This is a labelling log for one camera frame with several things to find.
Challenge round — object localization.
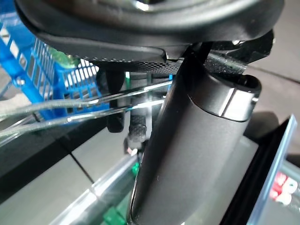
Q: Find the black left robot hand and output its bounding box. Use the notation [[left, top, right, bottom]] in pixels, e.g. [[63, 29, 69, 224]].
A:
[[14, 0, 285, 225]]

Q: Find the blue plastic shopping basket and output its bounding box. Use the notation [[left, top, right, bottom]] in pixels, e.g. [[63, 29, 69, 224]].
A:
[[0, 11, 174, 146]]

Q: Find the green soda bottle lying flat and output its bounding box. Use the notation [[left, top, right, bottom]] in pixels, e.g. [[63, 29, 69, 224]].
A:
[[55, 50, 82, 70]]

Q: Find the clear plastic price rail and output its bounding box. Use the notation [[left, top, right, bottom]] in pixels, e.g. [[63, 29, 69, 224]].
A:
[[250, 114, 299, 225]]

